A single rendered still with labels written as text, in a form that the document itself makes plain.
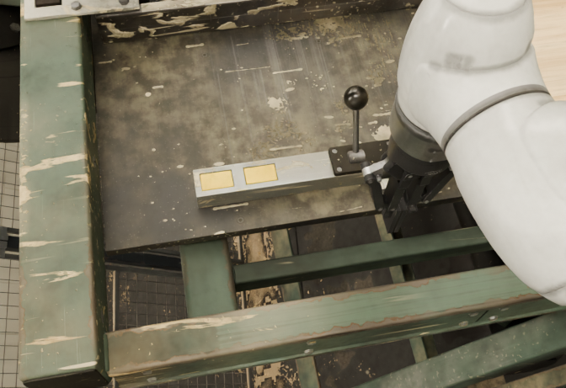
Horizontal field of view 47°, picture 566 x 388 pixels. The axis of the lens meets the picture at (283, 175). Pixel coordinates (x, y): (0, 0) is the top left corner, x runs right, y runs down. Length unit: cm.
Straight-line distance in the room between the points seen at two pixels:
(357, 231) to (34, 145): 213
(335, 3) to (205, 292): 59
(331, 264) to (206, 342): 27
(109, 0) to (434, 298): 72
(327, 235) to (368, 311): 218
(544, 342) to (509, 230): 106
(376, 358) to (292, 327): 196
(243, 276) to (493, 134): 61
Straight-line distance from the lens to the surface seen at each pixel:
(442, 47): 56
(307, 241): 321
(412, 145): 68
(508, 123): 55
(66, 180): 100
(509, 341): 163
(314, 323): 94
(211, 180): 104
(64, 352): 91
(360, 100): 99
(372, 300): 96
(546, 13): 140
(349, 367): 298
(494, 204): 54
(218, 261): 106
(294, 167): 105
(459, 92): 57
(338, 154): 106
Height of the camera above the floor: 221
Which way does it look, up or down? 40 degrees down
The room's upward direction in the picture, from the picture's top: 75 degrees counter-clockwise
